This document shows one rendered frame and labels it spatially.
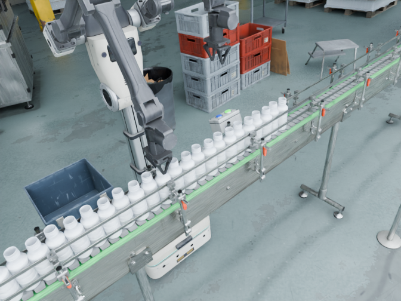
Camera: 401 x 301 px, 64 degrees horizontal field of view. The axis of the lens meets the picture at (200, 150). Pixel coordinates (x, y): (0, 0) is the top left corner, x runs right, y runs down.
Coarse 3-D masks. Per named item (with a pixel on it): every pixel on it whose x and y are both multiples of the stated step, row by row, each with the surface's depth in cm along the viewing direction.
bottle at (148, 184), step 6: (144, 174) 117; (150, 174) 116; (144, 180) 115; (150, 180) 116; (144, 186) 116; (150, 186) 116; (156, 186) 118; (144, 192) 117; (156, 192) 119; (150, 198) 119; (156, 198) 120; (150, 204) 120; (156, 210) 123
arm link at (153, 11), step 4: (148, 0) 147; (152, 0) 144; (156, 0) 144; (172, 0) 149; (148, 4) 148; (152, 4) 146; (156, 4) 144; (160, 4) 145; (172, 4) 149; (148, 8) 150; (152, 8) 147; (156, 8) 145; (160, 8) 146; (172, 8) 151; (152, 12) 149; (156, 12) 146; (160, 12) 147
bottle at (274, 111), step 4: (272, 104) 152; (276, 104) 150; (272, 108) 150; (276, 108) 151; (272, 112) 151; (276, 112) 151; (272, 116) 151; (276, 120) 153; (272, 124) 154; (276, 124) 155; (272, 128) 155; (276, 132) 158
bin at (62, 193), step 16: (80, 160) 163; (48, 176) 156; (64, 176) 161; (80, 176) 167; (96, 176) 161; (32, 192) 154; (48, 192) 159; (64, 192) 165; (80, 192) 171; (96, 192) 175; (48, 208) 163; (64, 208) 167; (48, 224) 131
